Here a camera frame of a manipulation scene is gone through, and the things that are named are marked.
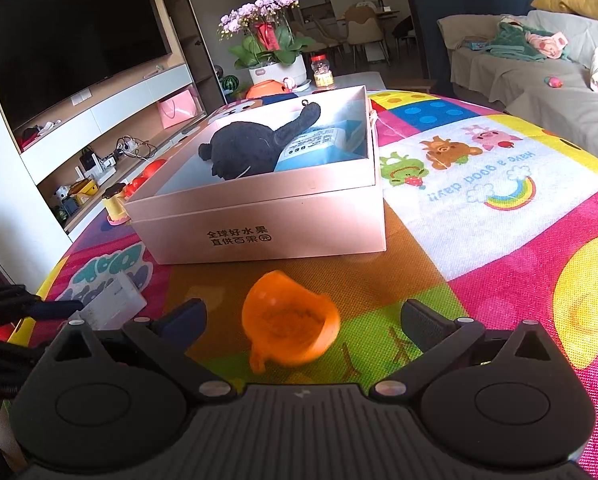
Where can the white television cabinet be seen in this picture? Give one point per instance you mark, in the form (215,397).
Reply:
(109,100)

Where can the yellow pillow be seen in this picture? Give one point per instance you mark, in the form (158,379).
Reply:
(579,7)

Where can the blue wet wipes pack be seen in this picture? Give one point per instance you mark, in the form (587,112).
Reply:
(314,147)

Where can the clear jar with red lid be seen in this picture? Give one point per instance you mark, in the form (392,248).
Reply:
(322,72)

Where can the black plush toy with keyring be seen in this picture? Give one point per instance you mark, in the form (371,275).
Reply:
(249,147)

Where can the potted pink orchid plant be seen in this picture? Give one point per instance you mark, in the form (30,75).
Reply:
(274,72)

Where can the dark chair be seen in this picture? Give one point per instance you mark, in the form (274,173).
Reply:
(404,27)

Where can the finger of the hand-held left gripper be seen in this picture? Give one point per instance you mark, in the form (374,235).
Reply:
(56,309)

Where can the watermelon ball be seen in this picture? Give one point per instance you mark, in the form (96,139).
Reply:
(230,83)

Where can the colourful cartoon printed mat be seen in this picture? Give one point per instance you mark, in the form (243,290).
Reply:
(479,240)

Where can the yellow pudding toy brown top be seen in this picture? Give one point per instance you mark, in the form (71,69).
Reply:
(114,207)

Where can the pink paper bag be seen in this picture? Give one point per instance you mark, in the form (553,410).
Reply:
(176,110)

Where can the small white pink cup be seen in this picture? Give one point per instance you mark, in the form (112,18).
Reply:
(290,83)

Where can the white card packet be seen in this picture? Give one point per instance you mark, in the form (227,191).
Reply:
(119,300)

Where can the grey covered sofa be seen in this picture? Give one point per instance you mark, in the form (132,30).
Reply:
(529,95)

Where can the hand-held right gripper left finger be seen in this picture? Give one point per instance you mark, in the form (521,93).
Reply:
(185,325)

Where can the green cloth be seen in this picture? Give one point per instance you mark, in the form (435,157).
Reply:
(514,42)

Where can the orange round toy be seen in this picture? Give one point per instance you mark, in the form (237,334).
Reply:
(266,90)

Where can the small pink toy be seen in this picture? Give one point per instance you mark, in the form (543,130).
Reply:
(554,81)

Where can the black flat television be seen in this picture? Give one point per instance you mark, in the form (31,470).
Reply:
(69,45)

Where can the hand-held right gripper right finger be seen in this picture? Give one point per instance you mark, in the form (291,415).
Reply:
(423,322)

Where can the beige dining chair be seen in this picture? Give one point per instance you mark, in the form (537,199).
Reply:
(366,30)

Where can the dark blue cabinet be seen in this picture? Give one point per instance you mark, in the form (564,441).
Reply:
(429,35)

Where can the white power strip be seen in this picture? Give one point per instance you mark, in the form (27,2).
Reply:
(126,146)

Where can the pink cardboard box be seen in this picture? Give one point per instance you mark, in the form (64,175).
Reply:
(279,230)

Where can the orange plastic cup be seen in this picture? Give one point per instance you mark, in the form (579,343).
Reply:
(289,325)

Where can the red figure toy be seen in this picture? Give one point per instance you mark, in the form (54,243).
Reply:
(151,167)

